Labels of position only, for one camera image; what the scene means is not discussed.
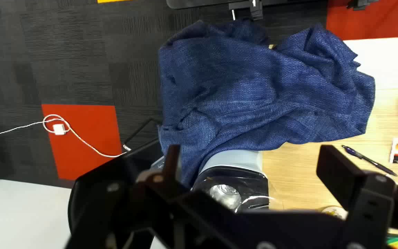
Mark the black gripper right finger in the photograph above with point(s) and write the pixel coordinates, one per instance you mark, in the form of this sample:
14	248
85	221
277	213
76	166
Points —
355	184

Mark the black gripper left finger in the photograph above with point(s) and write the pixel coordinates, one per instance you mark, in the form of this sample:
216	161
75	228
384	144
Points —
111	202

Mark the dark blue cloth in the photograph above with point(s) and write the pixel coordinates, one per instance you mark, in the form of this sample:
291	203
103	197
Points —
263	91

